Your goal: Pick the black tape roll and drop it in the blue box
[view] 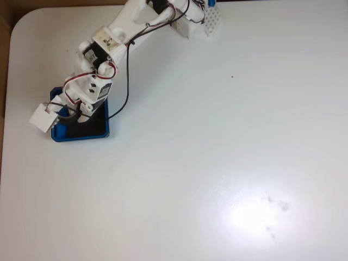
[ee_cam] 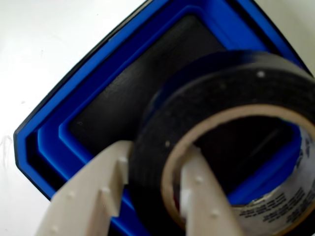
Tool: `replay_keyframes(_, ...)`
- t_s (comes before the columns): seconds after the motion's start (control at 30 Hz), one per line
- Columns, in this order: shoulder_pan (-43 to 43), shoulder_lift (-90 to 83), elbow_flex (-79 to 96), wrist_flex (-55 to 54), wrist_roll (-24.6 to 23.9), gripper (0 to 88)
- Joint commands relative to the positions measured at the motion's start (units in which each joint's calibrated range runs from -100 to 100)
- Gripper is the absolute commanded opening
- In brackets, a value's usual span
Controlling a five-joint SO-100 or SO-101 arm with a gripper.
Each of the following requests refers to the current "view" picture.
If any blue square box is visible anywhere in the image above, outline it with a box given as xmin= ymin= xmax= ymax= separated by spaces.
xmin=49 ymin=86 xmax=111 ymax=143

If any white camera box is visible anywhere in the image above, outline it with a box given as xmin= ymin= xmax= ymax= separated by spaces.
xmin=29 ymin=103 xmax=59 ymax=133

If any red white servo cable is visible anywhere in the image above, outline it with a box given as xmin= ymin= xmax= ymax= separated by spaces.
xmin=63 ymin=61 xmax=119 ymax=105

